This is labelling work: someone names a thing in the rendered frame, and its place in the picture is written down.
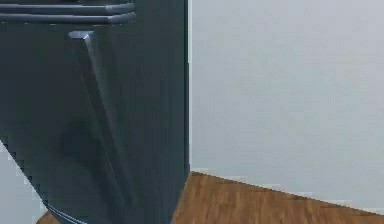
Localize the dark grey fridge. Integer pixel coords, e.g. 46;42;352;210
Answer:
0;0;191;224

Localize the dark grey fridge handle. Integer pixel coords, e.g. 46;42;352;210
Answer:
67;30;134;209

